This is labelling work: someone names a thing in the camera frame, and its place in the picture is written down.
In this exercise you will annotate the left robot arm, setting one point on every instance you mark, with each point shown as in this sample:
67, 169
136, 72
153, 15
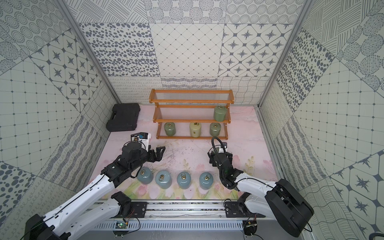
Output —
71, 220

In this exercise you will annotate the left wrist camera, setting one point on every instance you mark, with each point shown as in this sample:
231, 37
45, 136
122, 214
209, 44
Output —
141, 137

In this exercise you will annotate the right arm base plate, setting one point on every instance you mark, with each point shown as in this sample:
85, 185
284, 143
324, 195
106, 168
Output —
238, 210

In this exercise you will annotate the black plastic tool case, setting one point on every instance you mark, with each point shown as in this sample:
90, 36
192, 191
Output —
124, 117

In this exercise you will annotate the aluminium mounting rail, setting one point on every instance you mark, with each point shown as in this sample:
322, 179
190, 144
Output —
196, 210

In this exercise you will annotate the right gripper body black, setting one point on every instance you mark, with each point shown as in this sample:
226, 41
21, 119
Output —
212, 159

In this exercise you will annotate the wooden three-tier shelf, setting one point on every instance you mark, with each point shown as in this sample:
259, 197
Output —
183, 107

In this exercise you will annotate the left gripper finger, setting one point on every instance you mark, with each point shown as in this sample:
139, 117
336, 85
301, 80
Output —
157, 157
160, 149

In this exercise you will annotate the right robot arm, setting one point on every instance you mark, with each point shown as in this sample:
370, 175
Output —
277, 200

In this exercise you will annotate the green canister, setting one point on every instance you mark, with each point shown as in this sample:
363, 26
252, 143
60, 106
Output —
220, 113
170, 129
215, 129

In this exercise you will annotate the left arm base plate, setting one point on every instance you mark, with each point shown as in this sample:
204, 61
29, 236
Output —
132, 210

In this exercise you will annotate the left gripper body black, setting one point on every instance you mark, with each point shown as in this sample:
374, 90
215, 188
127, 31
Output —
151, 154

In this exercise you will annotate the yellow canister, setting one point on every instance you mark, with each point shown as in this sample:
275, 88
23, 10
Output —
195, 130

